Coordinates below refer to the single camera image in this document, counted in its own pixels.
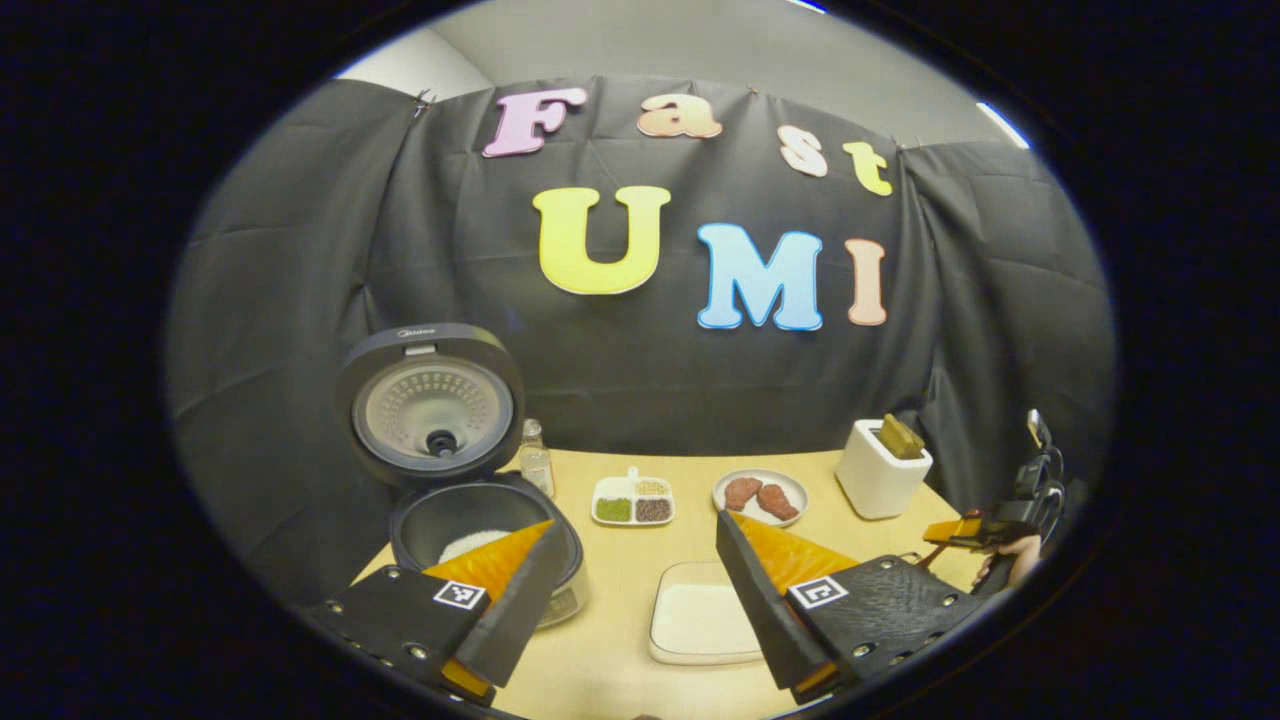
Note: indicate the small clear glass bottle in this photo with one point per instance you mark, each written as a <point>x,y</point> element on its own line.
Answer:
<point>537,465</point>

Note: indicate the white toaster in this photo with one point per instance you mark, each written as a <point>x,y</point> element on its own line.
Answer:
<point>875,485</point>

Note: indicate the black silver rice cooker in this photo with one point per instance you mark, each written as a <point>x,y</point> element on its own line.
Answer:
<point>430,410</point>

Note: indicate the white divided bean dish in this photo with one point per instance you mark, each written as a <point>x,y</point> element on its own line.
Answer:
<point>630,505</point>

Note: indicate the glass tray of rice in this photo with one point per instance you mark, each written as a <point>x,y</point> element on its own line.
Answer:
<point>700,620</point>

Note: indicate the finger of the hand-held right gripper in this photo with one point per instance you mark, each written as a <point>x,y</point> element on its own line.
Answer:
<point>960,530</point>

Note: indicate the brown toast slice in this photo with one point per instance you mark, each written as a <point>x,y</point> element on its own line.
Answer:
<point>910,437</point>
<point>890,437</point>

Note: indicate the round white plate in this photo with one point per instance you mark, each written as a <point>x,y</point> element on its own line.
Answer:
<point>790,485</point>

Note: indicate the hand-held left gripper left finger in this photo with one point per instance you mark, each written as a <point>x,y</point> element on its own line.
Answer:
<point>520,610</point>

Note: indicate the black backdrop cloth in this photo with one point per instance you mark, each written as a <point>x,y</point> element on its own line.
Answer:
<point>700,390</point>

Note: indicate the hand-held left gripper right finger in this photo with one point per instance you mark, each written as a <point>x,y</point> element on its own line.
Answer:
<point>765,610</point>

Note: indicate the red meat piece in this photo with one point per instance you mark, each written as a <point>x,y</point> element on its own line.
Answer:
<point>778,502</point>
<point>742,493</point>

